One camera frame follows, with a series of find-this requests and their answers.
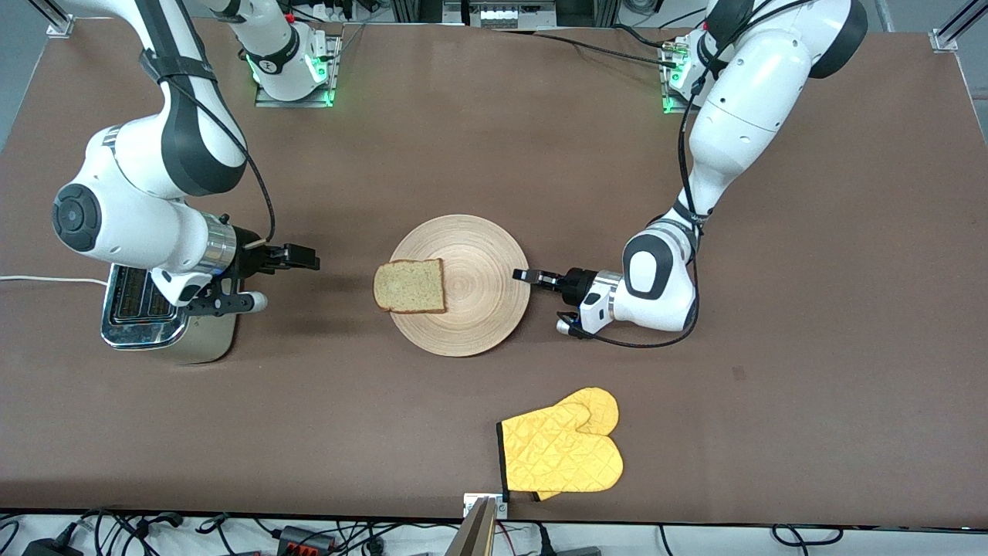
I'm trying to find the round wooden plate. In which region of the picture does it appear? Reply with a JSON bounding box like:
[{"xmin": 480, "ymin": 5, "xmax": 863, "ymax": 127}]
[{"xmin": 388, "ymin": 215, "xmax": 531, "ymax": 358}]

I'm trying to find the slice of brown bread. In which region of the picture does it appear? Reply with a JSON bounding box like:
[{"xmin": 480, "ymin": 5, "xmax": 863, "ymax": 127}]
[{"xmin": 374, "ymin": 259, "xmax": 447, "ymax": 314}]

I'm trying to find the silver two-slot toaster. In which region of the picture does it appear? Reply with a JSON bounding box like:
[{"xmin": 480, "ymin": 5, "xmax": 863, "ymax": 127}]
[{"xmin": 100, "ymin": 263, "xmax": 240, "ymax": 364}]

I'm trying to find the yellow quilted oven mitt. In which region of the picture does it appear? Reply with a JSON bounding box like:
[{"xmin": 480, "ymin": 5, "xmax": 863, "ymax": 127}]
[
  {"xmin": 533, "ymin": 387, "xmax": 621, "ymax": 503},
  {"xmin": 496, "ymin": 403, "xmax": 624, "ymax": 495}
]

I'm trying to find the grey control box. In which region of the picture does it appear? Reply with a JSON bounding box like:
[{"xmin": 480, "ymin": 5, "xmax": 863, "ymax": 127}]
[{"xmin": 444, "ymin": 0, "xmax": 558, "ymax": 30}]

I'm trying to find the black red power strip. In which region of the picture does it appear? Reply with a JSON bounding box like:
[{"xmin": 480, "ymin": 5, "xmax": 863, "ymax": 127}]
[{"xmin": 278, "ymin": 525, "xmax": 338, "ymax": 555}]

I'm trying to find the black power adapter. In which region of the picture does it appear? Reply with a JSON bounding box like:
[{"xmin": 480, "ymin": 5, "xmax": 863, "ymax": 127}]
[{"xmin": 22, "ymin": 538, "xmax": 84, "ymax": 556}]

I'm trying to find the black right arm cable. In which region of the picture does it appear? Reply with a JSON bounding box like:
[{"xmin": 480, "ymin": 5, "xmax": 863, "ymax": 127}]
[{"xmin": 158, "ymin": 73, "xmax": 277, "ymax": 246}]

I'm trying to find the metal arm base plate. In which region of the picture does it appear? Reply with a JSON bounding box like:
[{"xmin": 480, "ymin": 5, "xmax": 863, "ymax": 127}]
[
  {"xmin": 255, "ymin": 35, "xmax": 341, "ymax": 109},
  {"xmin": 662, "ymin": 46, "xmax": 695, "ymax": 115}
]

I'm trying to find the white toaster power cord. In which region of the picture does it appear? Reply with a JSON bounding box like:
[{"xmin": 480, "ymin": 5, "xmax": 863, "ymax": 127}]
[{"xmin": 0, "ymin": 274, "xmax": 110, "ymax": 288}]

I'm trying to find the thin black table cable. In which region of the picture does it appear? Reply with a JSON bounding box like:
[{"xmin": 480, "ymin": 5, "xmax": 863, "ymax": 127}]
[{"xmin": 494, "ymin": 29, "xmax": 680, "ymax": 67}]

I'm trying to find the thick black table cable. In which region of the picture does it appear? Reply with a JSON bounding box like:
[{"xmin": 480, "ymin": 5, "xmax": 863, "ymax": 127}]
[{"xmin": 614, "ymin": 24, "xmax": 674, "ymax": 50}]

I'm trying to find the aluminium camera mount post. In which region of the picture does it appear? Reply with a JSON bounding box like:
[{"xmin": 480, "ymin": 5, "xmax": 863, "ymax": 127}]
[{"xmin": 444, "ymin": 493, "xmax": 510, "ymax": 556}]

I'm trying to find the black looped floor cable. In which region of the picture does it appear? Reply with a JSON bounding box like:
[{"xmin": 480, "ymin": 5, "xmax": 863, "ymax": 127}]
[{"xmin": 772, "ymin": 524, "xmax": 844, "ymax": 548}]

